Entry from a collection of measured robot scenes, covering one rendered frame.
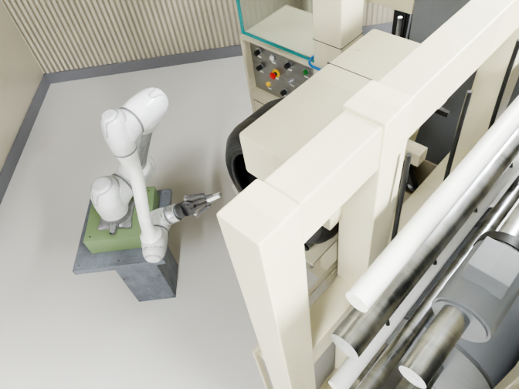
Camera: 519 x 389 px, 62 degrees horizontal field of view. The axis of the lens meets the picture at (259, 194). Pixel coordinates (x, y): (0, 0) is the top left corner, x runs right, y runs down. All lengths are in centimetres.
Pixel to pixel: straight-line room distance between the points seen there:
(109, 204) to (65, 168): 190
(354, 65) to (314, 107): 22
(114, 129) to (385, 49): 102
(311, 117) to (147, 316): 211
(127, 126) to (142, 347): 156
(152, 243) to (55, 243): 168
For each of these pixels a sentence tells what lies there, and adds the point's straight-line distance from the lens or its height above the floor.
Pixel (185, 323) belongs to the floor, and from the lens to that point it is 289.
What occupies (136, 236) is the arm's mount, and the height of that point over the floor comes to 74.
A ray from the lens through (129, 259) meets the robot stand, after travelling 243.
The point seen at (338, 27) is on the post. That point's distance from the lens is 162.
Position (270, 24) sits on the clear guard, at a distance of 239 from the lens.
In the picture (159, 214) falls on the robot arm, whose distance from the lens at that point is 215.
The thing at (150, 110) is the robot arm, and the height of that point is 147.
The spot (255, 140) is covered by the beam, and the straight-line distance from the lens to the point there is 111.
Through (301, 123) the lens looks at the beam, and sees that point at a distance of 114.
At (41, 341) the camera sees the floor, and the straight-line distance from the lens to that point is 324.
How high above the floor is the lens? 254
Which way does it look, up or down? 49 degrees down
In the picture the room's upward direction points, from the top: 11 degrees counter-clockwise
